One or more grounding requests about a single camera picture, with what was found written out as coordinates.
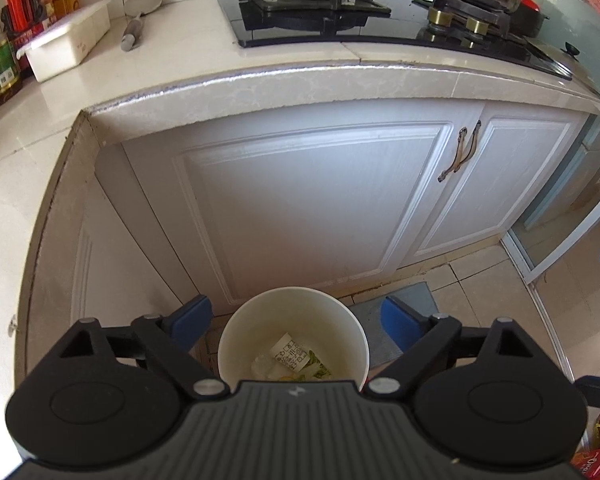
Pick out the black gas stove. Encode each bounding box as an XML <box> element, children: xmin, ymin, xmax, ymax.
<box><xmin>217</xmin><ymin>0</ymin><xmax>576</xmax><ymax>81</ymax></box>

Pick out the wide white cabinet door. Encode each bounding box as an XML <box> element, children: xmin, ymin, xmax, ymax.
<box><xmin>120</xmin><ymin>102</ymin><xmax>486</xmax><ymax>306</ymax></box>

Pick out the white side cabinet door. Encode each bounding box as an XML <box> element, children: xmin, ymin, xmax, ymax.
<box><xmin>72</xmin><ymin>170</ymin><xmax>221</xmax><ymax>322</ymax></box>

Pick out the grey floor mat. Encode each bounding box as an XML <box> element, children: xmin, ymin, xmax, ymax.
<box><xmin>352</xmin><ymin>282</ymin><xmax>439</xmax><ymax>369</ymax></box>

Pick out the black pot red lid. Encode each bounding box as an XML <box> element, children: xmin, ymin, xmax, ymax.
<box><xmin>510</xmin><ymin>0</ymin><xmax>551</xmax><ymax>39</ymax></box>

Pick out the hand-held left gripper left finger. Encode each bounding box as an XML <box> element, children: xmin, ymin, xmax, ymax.
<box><xmin>55</xmin><ymin>294</ymin><xmax>231</xmax><ymax>402</ymax></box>

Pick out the red snack box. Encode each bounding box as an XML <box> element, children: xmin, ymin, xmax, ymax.
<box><xmin>570</xmin><ymin>447</ymin><xmax>600</xmax><ymax>480</ymax></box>

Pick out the printed paper cup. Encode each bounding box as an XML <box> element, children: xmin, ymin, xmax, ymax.
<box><xmin>272</xmin><ymin>332</ymin><xmax>309</xmax><ymax>369</ymax></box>

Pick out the white waste bin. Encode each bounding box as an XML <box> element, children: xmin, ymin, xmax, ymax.
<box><xmin>217</xmin><ymin>286</ymin><xmax>370</xmax><ymax>394</ymax></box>

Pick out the white cabbage piece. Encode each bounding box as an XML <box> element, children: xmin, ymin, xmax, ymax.
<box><xmin>300</xmin><ymin>350</ymin><xmax>334</xmax><ymax>381</ymax></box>

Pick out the white plastic lidded box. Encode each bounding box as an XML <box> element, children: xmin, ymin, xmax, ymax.
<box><xmin>15</xmin><ymin>0</ymin><xmax>112</xmax><ymax>83</ymax></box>

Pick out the narrow white cabinet door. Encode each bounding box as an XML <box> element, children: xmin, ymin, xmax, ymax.
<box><xmin>415</xmin><ymin>107</ymin><xmax>594</xmax><ymax>261</ymax></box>

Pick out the clear plastic wrap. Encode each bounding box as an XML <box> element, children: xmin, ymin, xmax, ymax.
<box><xmin>250</xmin><ymin>353</ymin><xmax>276</xmax><ymax>380</ymax></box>

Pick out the metal cabinet handle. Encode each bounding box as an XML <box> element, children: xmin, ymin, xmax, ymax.
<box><xmin>452</xmin><ymin>120</ymin><xmax>483</xmax><ymax>171</ymax></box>
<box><xmin>437</xmin><ymin>127</ymin><xmax>469</xmax><ymax>183</ymax></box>

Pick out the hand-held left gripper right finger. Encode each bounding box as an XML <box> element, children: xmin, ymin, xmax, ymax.
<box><xmin>365</xmin><ymin>295</ymin><xmax>548</xmax><ymax>402</ymax></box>

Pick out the metal spatula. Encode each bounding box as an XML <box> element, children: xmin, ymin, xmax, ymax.
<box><xmin>120</xmin><ymin>0</ymin><xmax>165</xmax><ymax>53</ymax></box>

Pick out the glass sliding door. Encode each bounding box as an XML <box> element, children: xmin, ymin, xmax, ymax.
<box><xmin>500</xmin><ymin>0</ymin><xmax>600</xmax><ymax>312</ymax></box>

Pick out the glass pot lid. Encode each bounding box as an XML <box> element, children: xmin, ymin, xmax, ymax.
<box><xmin>522</xmin><ymin>35</ymin><xmax>600</xmax><ymax>99</ymax></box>

